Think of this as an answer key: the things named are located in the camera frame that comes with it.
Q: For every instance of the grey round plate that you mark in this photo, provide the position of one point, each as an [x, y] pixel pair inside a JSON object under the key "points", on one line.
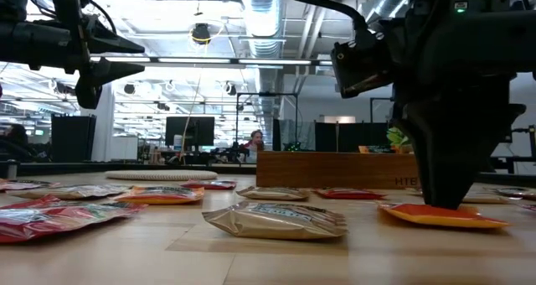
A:
{"points": [[161, 175]]}

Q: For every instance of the black computer monitor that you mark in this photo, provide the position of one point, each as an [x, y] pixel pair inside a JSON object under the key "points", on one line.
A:
{"points": [[188, 130]]}

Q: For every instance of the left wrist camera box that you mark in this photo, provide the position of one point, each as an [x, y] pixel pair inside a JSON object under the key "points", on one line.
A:
{"points": [[69, 2]]}

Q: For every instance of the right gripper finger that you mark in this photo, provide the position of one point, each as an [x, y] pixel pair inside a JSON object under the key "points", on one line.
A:
{"points": [[444, 159]]}

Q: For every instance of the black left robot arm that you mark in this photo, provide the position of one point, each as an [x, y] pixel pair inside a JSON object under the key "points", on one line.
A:
{"points": [[14, 0]]}

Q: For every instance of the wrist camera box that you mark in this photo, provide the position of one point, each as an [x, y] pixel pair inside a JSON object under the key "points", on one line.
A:
{"points": [[360, 67], [69, 2]]}

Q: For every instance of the person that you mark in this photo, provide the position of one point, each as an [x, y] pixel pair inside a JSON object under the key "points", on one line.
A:
{"points": [[255, 137], [17, 140]]}

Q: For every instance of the black hanging lamp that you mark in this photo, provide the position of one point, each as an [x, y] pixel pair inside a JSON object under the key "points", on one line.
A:
{"points": [[201, 32]]}

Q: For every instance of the silver ventilation duct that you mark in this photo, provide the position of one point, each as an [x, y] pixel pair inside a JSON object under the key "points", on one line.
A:
{"points": [[383, 2], [264, 21]]}

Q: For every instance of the dark partition panel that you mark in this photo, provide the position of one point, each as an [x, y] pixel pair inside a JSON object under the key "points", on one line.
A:
{"points": [[364, 136]]}

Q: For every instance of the small grey post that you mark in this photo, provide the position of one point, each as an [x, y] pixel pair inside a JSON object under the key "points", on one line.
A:
{"points": [[12, 169]]}

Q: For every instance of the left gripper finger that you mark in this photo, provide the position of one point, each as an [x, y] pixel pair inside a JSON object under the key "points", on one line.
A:
{"points": [[104, 73], [109, 39]]}

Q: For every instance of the beige tea packet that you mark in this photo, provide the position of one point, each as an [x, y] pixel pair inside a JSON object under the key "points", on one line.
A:
{"points": [[71, 192], [486, 199], [274, 194], [517, 193], [272, 222]]}

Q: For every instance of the red tea packet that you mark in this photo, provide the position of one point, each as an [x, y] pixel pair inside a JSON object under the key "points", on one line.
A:
{"points": [[531, 208], [349, 194], [54, 222], [209, 185]]}

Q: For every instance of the wooden tea organizer box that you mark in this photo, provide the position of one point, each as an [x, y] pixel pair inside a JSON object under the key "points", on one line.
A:
{"points": [[326, 169]]}

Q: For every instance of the long linear ceiling light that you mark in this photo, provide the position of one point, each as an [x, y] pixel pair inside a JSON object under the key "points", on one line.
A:
{"points": [[188, 60]]}

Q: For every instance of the black cabinet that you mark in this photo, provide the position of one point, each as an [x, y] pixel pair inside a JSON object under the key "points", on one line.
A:
{"points": [[73, 138]]}

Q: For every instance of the green plant in white pot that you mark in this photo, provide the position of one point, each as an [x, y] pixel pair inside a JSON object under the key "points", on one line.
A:
{"points": [[395, 138]]}

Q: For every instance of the black metal frame stand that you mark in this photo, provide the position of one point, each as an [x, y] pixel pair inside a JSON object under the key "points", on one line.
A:
{"points": [[268, 94]]}

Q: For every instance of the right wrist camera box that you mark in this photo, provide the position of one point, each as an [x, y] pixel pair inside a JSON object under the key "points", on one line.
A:
{"points": [[360, 67]]}

